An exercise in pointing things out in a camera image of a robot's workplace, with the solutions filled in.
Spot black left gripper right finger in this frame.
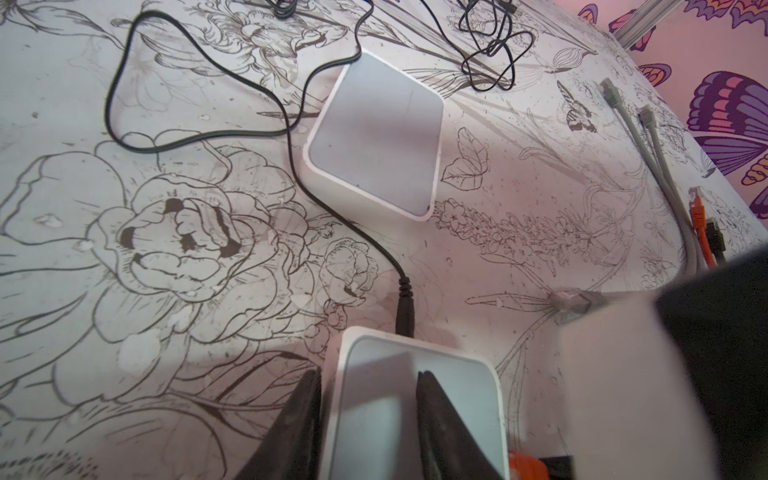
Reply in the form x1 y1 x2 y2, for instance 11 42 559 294
416 371 503 480

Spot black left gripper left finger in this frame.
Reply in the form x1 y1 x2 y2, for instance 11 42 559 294
235 369 322 480

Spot white network switch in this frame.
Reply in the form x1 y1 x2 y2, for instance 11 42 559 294
296 51 445 224
317 326 510 479

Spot black ethernet cable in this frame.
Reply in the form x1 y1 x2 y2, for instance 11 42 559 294
705 218 728 265

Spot orange ethernet cable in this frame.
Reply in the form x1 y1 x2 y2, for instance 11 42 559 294
688 187 718 269

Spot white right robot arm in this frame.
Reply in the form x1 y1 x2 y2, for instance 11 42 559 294
559 248 767 479

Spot grey ethernet cable left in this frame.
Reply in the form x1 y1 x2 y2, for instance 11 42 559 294
548 77 703 325

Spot grey ethernet cable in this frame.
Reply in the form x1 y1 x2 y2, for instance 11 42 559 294
637 105 700 271
548 77 703 325

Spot grey ethernet cable right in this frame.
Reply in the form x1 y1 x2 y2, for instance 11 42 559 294
637 105 700 271

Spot aluminium frame post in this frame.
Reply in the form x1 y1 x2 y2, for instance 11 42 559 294
613 0 682 50

